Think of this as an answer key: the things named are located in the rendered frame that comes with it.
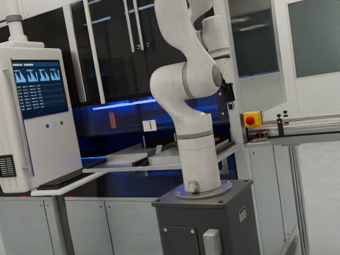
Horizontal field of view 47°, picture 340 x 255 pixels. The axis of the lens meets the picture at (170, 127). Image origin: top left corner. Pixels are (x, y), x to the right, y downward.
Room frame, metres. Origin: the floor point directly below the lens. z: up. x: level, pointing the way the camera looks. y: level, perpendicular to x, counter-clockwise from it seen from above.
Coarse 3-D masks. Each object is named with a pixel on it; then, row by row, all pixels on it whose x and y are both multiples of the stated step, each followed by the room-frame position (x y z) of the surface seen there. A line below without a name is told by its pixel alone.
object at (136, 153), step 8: (168, 144) 2.08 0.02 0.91; (176, 144) 2.15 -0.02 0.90; (120, 152) 2.13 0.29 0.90; (128, 152) 2.19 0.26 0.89; (136, 152) 2.18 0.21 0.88; (144, 152) 2.13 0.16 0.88; (152, 152) 1.94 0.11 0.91; (112, 160) 2.01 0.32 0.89; (120, 160) 1.98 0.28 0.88; (128, 160) 1.96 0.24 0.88
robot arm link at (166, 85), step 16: (176, 64) 1.24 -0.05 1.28; (160, 80) 1.23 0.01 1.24; (176, 80) 1.21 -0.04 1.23; (160, 96) 1.24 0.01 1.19; (176, 96) 1.23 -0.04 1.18; (176, 112) 1.22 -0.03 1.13; (192, 112) 1.23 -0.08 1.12; (176, 128) 1.24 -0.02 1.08; (192, 128) 1.20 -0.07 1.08; (208, 128) 1.21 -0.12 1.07
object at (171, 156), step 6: (222, 144) 1.84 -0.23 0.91; (168, 150) 1.91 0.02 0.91; (174, 150) 1.96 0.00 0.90; (150, 156) 1.77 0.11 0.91; (156, 156) 1.81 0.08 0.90; (162, 156) 1.72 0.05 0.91; (168, 156) 1.70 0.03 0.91; (174, 156) 1.69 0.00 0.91; (150, 162) 1.75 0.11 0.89; (156, 162) 1.74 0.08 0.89; (162, 162) 1.72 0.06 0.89; (168, 162) 1.70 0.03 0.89; (174, 162) 1.69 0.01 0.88; (180, 162) 1.67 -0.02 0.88
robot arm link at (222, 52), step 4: (228, 48) 1.52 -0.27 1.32; (212, 52) 1.52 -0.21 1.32; (216, 52) 1.51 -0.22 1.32; (220, 52) 1.51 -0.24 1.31; (224, 52) 1.51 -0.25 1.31; (228, 52) 1.52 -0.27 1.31; (212, 56) 1.52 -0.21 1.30; (216, 56) 1.51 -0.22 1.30; (220, 56) 1.52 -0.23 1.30; (224, 56) 1.52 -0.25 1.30
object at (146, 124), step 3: (147, 120) 2.19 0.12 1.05; (150, 120) 2.18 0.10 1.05; (153, 120) 2.17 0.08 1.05; (144, 123) 2.20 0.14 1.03; (147, 123) 2.19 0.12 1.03; (153, 123) 2.17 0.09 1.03; (144, 126) 2.20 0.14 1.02; (147, 126) 2.19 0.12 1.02; (153, 126) 2.17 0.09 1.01; (144, 129) 2.20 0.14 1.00; (147, 129) 2.19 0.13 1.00; (150, 129) 2.18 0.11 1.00; (153, 129) 2.17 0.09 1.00
